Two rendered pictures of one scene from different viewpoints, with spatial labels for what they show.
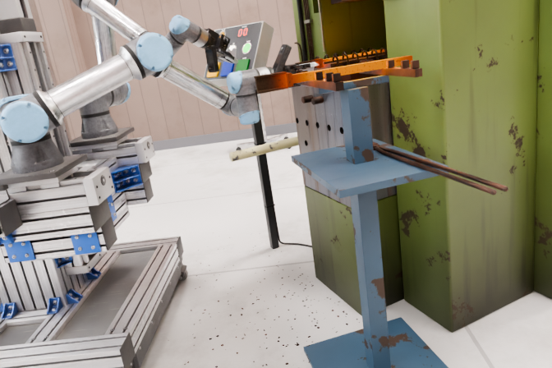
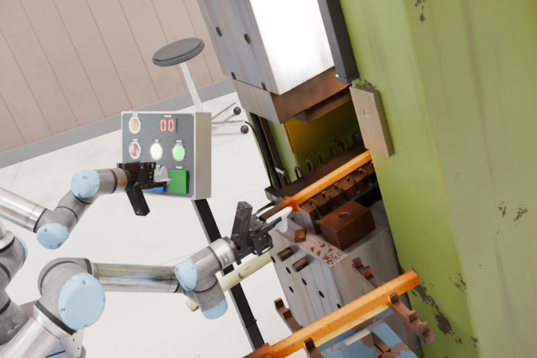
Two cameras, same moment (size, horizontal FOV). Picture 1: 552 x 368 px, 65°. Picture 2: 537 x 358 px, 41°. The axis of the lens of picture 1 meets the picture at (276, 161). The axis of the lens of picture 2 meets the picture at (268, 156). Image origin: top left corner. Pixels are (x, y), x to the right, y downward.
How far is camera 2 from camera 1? 0.96 m
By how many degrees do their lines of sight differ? 12
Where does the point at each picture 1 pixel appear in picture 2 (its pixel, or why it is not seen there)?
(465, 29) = (480, 197)
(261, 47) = (200, 149)
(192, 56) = (58, 1)
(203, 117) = (98, 93)
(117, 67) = (40, 342)
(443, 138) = (471, 321)
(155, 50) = (83, 304)
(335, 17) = not seen: hidden behind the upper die
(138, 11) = not seen: outside the picture
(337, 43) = (308, 137)
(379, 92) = (379, 247)
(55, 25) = not seen: outside the picture
